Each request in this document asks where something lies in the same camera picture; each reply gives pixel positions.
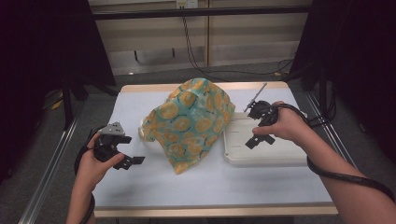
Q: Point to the black stand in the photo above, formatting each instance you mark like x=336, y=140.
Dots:
x=67, y=105

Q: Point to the white wall outlet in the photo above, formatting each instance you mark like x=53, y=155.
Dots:
x=186, y=3

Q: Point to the yellow tape piece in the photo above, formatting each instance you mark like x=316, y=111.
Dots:
x=57, y=105

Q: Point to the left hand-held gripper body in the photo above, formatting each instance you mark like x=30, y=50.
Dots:
x=107, y=146

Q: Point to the metal floor rail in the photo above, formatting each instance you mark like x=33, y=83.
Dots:
x=315, y=105
x=45, y=186

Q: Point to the person's right hand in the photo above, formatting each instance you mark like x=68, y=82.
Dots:
x=289, y=126

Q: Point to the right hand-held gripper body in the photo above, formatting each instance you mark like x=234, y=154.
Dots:
x=264, y=113

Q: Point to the lemon print cloth bag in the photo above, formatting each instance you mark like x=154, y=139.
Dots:
x=186, y=124

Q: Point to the person's left hand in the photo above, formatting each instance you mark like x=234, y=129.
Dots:
x=91, y=169

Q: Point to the black horizontal bar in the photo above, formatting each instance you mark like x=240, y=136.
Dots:
x=155, y=13

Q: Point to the white plastic tray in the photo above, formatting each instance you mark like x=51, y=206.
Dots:
x=264, y=155

